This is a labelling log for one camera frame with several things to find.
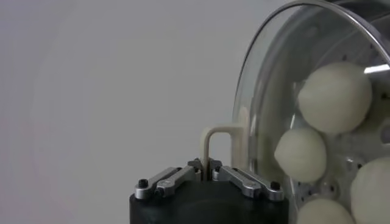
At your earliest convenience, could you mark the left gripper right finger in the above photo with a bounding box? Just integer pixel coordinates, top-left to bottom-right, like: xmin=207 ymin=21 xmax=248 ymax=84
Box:
xmin=208 ymin=158 xmax=286 ymax=202

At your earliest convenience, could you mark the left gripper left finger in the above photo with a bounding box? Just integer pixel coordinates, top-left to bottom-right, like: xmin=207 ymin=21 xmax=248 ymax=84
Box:
xmin=134 ymin=158 xmax=204 ymax=200

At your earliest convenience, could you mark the glass lid with cream handle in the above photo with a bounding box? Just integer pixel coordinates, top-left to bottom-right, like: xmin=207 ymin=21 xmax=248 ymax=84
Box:
xmin=199 ymin=0 xmax=390 ymax=224

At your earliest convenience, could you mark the white steamed baozi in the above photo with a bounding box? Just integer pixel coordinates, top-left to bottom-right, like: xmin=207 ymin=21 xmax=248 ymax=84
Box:
xmin=297 ymin=61 xmax=373 ymax=135
xmin=350 ymin=156 xmax=390 ymax=224
xmin=296 ymin=198 xmax=356 ymax=224
xmin=274 ymin=127 xmax=327 ymax=183

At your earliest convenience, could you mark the perforated steel steamer basket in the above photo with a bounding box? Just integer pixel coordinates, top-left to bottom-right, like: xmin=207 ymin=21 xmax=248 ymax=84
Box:
xmin=252 ymin=0 xmax=390 ymax=224

